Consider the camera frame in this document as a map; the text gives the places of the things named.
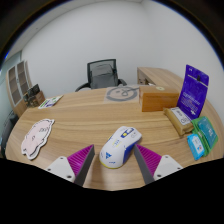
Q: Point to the orange-brown wooden box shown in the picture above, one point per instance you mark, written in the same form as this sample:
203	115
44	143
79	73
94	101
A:
158	99

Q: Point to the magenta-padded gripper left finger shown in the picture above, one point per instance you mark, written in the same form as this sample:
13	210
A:
60	166

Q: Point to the white sheet with green-purple prints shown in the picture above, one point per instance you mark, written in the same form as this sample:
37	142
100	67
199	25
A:
50	102

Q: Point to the dark brown cardboard box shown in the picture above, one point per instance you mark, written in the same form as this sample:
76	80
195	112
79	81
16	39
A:
37	100

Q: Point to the black box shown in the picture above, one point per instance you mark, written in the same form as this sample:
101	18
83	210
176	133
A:
34	90

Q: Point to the black padded chair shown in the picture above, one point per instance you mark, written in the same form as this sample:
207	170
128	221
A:
7	133

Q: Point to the tan wrapped packet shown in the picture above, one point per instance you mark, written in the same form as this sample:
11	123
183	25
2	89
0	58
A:
180	120

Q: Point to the wooden shelf unit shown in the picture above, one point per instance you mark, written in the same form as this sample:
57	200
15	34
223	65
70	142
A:
18	83

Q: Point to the wooden side desk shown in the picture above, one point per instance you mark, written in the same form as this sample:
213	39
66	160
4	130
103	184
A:
160	75

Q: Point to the black mesh office chair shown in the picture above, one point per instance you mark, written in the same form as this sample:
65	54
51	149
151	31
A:
102	76

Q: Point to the pink pig-shaped mouse pad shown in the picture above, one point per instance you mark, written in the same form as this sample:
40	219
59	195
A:
36	137

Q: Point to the purple stand-up pouch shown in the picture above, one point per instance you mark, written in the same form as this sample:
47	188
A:
193	91

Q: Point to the green wipes packet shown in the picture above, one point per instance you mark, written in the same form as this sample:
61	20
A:
208	131

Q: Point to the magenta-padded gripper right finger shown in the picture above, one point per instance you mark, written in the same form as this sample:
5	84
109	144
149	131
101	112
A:
166	165

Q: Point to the blue tissue packet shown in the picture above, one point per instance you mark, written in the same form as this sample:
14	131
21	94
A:
196	146

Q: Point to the white and blue computer mouse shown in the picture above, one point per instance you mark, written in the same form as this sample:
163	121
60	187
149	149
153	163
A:
118	148

